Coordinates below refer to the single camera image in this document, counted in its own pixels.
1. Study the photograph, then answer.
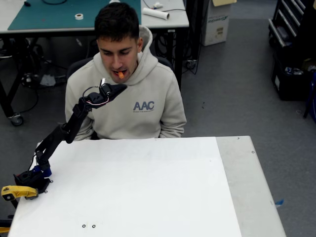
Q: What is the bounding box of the man in beige hoodie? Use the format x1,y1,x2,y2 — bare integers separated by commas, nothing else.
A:
65,1,188,141

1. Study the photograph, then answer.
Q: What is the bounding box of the black office chair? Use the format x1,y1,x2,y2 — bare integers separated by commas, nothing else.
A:
66,56,173,141

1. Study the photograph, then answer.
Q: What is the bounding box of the white plastic bag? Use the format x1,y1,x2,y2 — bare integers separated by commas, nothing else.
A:
39,74,56,86

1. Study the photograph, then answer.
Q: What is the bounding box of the white paper roll tube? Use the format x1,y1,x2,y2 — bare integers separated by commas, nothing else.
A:
142,7,170,20

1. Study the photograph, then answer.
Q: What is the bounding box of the green cutting mat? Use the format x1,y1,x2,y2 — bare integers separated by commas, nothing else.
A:
7,0,142,31

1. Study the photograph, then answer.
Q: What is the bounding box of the large white paper sheet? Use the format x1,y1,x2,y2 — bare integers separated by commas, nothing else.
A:
7,136,242,237

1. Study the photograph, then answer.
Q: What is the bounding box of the white cardboard box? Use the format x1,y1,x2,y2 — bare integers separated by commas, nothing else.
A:
201,0,233,47

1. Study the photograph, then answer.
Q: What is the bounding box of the yellow bar clamp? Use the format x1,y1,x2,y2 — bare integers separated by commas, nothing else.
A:
1,185,40,208
0,218,13,234

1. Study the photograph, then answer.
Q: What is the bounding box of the black storage bin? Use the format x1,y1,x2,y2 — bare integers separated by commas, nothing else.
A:
270,53,316,101

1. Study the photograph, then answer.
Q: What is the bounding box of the black drawer tool cart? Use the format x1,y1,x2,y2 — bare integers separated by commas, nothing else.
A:
268,0,316,49

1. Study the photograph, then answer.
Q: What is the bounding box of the thin black camera cable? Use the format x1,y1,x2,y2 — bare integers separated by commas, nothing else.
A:
82,85,102,99

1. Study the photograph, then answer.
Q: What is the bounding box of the grey workbench with black frame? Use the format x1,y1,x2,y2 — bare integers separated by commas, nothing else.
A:
0,0,190,124

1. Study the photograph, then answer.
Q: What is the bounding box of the blue frame object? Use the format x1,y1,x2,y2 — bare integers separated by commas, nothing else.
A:
303,71,316,119

